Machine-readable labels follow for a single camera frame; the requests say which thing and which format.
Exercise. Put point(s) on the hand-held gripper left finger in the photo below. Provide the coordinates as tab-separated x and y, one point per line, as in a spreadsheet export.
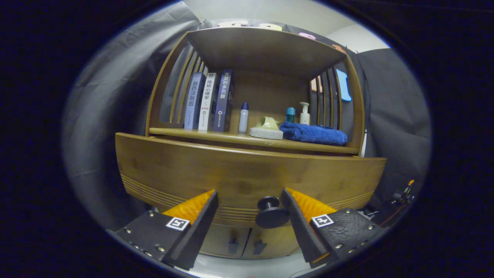
197	231

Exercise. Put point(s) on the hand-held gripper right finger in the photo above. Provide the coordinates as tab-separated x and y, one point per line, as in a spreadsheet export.
299	227

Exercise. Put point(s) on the wooden cabinet door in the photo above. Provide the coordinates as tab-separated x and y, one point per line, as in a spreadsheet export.
278	243
220	239

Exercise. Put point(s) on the wooden countertop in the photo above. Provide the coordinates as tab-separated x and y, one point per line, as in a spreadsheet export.
216	135

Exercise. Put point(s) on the wooden cabinet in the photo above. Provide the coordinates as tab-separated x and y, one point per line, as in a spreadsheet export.
266	50

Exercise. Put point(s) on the black equipment with orange part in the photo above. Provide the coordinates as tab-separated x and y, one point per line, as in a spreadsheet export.
389	212

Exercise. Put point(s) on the blue folded towel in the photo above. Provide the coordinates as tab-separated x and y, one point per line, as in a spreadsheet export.
314	134

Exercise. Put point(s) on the white pump bottle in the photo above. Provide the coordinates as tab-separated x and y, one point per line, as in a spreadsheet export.
305	116

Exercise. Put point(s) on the teal bottle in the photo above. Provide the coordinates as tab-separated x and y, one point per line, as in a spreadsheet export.
290	115

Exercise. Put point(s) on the white bottle with blue cap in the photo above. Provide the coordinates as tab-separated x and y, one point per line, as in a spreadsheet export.
243	119

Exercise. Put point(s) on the pale blue book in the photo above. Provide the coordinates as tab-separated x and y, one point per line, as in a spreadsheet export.
193	102

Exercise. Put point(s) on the white book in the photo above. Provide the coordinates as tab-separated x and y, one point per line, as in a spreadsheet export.
207	102

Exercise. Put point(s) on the dark blue book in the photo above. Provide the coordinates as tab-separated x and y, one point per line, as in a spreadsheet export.
223	100

